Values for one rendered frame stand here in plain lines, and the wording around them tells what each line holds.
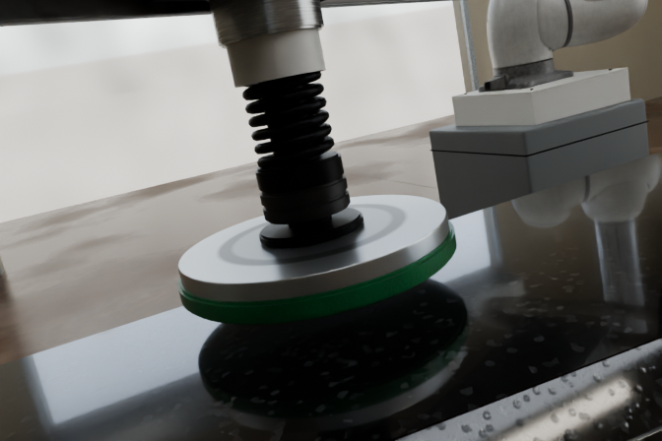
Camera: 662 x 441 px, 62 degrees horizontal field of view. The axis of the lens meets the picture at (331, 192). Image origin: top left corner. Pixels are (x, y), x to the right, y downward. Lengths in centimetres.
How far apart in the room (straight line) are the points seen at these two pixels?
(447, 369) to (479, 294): 10
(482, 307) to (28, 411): 30
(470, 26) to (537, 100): 499
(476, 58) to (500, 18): 491
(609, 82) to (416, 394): 133
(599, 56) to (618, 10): 607
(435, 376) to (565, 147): 116
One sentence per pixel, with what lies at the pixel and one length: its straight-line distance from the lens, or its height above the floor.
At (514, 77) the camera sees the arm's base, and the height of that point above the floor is 91.
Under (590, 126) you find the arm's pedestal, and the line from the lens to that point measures 149.
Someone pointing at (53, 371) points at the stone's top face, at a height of 82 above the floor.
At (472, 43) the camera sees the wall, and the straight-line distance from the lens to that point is 637.
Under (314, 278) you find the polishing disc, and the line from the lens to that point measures 34.
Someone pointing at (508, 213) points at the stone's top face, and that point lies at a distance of 60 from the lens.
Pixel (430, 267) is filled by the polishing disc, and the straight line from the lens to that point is 38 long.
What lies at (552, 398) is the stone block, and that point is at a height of 82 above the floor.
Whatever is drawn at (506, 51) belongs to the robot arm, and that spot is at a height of 98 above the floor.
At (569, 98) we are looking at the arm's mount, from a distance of 148.
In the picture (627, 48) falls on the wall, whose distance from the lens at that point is 805.
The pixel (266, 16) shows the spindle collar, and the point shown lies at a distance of 39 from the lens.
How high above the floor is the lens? 99
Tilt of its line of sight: 11 degrees down
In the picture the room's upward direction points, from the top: 11 degrees counter-clockwise
